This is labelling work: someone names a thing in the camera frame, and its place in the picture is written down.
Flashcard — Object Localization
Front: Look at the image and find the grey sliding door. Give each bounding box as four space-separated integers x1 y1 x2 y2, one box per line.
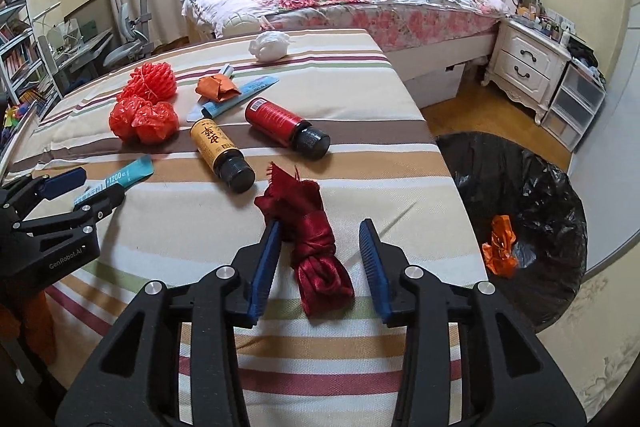
565 0 640 275

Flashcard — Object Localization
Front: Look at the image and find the white storage box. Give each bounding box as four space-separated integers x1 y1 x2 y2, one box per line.
405 62 463 108

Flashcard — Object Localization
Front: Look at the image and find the red foam net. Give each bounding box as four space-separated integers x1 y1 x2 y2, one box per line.
118 63 177 104

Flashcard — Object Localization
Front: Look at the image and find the bookshelf with books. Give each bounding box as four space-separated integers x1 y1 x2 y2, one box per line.
0 0 63 108

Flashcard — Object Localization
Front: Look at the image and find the dark red knotted cloth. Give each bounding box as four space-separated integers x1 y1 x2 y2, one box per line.
254 162 356 319

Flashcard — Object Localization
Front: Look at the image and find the teal toothpaste tube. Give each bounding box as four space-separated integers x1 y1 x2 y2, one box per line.
72 155 155 210

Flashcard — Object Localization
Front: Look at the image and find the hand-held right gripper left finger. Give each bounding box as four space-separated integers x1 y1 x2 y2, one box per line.
55 219 283 427

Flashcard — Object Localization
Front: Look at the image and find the striped cloth covered table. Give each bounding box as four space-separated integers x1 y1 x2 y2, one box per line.
0 28 488 427

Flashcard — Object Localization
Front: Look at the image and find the blue toothpaste tube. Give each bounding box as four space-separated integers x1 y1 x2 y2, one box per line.
187 75 280 120

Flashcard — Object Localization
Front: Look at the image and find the red bottle with black cap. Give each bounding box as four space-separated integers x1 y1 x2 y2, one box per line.
244 97 331 161

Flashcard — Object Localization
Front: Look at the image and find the red plastic bag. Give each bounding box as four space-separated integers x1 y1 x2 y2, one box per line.
108 99 180 145

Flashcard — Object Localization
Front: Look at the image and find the crumpled orange wrapper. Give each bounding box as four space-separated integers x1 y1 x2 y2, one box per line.
481 215 520 278
195 74 242 104

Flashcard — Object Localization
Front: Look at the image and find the clutter of small bottles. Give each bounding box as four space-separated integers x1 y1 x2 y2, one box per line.
515 0 576 42

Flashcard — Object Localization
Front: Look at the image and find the clear plastic drawer unit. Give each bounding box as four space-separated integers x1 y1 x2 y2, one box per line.
541 59 607 152

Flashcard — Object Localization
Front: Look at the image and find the brown bottle with yellow label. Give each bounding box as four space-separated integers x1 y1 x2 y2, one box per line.
190 118 257 194

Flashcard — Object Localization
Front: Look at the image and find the crumpled white paper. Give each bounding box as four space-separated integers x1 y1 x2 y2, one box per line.
248 31 296 62

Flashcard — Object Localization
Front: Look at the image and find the white nightstand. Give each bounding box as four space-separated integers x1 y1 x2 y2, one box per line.
482 18 571 125

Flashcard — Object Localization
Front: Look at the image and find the grey desk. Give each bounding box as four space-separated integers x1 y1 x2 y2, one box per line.
50 27 116 82

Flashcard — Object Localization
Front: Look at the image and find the grey office chair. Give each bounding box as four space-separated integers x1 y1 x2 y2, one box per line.
102 0 156 68

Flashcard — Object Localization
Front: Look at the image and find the bin with black bag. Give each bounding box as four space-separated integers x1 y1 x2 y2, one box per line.
435 132 588 334

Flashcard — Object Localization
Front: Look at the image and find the pile of dark clothes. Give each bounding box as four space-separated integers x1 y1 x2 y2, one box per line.
567 34 608 80

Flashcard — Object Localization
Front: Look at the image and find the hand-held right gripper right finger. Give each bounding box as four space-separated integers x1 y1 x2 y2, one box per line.
359 218 587 427

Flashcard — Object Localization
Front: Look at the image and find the orange cloth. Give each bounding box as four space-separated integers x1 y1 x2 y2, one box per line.
0 292 56 364

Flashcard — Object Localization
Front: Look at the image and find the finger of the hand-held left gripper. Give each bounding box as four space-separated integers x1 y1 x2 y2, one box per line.
0 167 89 221
12 183 126 234

